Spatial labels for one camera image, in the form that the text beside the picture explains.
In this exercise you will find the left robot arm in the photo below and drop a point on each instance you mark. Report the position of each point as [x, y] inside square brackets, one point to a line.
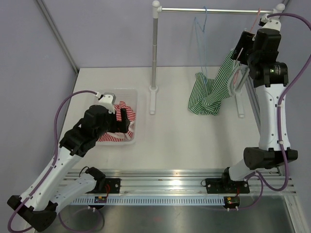
[40, 204]

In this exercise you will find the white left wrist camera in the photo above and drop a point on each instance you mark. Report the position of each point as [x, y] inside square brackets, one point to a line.
[107, 100]

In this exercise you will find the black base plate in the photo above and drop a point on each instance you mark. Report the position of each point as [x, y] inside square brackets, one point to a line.
[220, 186]
[112, 185]

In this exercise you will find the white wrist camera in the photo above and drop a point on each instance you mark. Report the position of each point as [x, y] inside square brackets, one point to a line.
[107, 100]
[270, 22]

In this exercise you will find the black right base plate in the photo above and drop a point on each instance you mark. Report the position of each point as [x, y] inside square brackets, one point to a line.
[220, 186]

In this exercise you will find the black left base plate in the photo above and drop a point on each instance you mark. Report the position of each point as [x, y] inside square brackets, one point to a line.
[112, 185]

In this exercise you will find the blue wire hanger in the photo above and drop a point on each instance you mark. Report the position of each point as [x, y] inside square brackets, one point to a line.
[201, 39]

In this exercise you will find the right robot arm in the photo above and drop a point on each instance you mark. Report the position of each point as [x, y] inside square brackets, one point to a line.
[270, 79]

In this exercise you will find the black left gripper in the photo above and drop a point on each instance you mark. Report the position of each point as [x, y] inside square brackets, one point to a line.
[119, 126]

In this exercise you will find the clear plastic basket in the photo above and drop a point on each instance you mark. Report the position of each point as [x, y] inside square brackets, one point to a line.
[125, 98]

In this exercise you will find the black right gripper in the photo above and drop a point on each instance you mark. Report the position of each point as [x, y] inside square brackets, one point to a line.
[246, 41]

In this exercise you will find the green striped tank top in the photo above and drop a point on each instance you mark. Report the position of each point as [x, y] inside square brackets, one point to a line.
[207, 94]

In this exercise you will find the pink wire hanger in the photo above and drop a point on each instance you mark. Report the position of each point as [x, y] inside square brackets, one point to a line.
[236, 61]

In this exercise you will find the metal clothes rack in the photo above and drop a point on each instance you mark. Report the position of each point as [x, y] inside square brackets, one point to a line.
[157, 9]

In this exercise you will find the white slotted cable duct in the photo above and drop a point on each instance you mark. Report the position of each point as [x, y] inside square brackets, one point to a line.
[151, 200]

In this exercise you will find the aluminium mounting rail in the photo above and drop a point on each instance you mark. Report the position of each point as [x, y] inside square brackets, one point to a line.
[174, 150]

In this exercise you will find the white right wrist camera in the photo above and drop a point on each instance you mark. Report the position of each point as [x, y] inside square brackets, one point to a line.
[270, 22]

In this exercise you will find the red striped tank top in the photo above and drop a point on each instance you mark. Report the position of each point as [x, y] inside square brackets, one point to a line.
[117, 138]

